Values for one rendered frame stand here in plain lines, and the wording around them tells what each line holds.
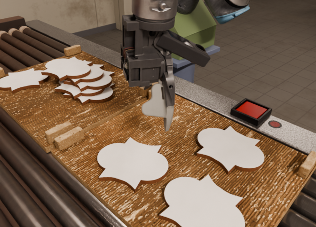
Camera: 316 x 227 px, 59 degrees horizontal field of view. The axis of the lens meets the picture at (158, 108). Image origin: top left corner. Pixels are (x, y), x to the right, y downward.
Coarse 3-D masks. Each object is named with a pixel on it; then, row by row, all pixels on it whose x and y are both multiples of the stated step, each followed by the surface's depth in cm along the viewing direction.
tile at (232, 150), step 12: (204, 132) 61; (216, 132) 61; (228, 132) 61; (204, 144) 58; (216, 144) 58; (228, 144) 58; (240, 144) 58; (252, 144) 58; (204, 156) 55; (216, 156) 55; (228, 156) 55; (240, 156) 55; (252, 156) 55; (228, 168) 52; (240, 168) 53; (252, 168) 52
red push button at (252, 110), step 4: (244, 104) 74; (248, 104) 74; (252, 104) 74; (240, 108) 72; (244, 108) 72; (248, 108) 72; (252, 108) 72; (256, 108) 72; (260, 108) 72; (264, 108) 72; (244, 112) 70; (248, 112) 70; (252, 112) 70; (256, 112) 70; (260, 112) 70; (264, 112) 71; (252, 116) 69; (256, 116) 69; (260, 116) 69
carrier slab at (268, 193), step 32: (96, 128) 64; (128, 128) 64; (160, 128) 64; (192, 128) 64; (224, 128) 64; (64, 160) 55; (96, 160) 55; (192, 160) 55; (288, 160) 55; (96, 192) 49; (128, 192) 49; (160, 192) 49; (256, 192) 49; (288, 192) 49; (128, 224) 44; (160, 224) 44; (256, 224) 44
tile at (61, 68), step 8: (48, 64) 80; (56, 64) 80; (64, 64) 80; (72, 64) 80; (80, 64) 80; (88, 64) 81; (48, 72) 76; (56, 72) 75; (64, 72) 75; (72, 72) 75; (80, 72) 75; (88, 72) 76
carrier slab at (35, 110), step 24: (120, 72) 88; (0, 96) 76; (24, 96) 76; (48, 96) 76; (120, 96) 76; (24, 120) 66; (48, 120) 66; (72, 120) 66; (96, 120) 66; (48, 144) 59
